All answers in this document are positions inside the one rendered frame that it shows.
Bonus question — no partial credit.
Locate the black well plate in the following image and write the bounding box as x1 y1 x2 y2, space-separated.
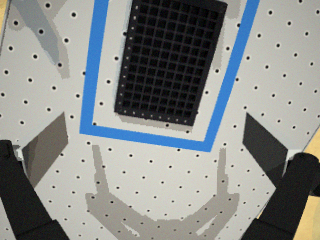
114 0 228 127

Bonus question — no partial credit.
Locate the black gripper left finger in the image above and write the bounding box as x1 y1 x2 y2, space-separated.
0 111 70 240

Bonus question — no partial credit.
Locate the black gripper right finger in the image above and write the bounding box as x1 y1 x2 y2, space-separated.
240 112 320 240

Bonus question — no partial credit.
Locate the blue tape outline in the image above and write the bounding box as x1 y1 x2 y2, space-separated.
79 0 260 152

